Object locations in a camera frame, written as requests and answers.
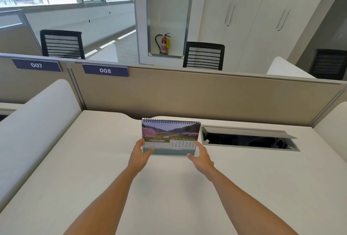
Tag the person's right hand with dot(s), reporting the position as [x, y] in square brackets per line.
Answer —
[202, 161]

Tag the person's left hand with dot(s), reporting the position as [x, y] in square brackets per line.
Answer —
[137, 159]

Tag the person's left thumb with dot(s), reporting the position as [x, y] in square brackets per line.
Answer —
[149, 152]

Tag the person's right thumb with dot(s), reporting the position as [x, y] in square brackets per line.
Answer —
[193, 157]

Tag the spiral desk calendar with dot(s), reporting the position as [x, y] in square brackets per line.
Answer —
[170, 137]

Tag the person's left forearm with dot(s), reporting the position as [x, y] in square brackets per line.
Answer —
[105, 202]

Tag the person's right forearm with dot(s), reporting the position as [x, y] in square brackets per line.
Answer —
[249, 205]

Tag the beige desk partition panel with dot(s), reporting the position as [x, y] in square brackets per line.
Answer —
[35, 80]
[206, 93]

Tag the blue desk number label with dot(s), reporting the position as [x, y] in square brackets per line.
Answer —
[36, 65]
[105, 70]

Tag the black mesh office chair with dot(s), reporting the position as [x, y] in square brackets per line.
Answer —
[63, 44]
[203, 55]
[329, 64]

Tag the white side divider panel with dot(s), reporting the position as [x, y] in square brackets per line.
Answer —
[32, 134]
[104, 53]
[288, 69]
[332, 131]

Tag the red fire extinguisher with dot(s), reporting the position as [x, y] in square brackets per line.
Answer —
[164, 44]

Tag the glass door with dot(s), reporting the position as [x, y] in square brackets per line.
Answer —
[169, 15]

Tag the white cabinet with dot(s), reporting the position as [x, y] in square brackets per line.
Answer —
[260, 18]

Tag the grey partition screen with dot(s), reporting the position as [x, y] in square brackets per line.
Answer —
[16, 32]

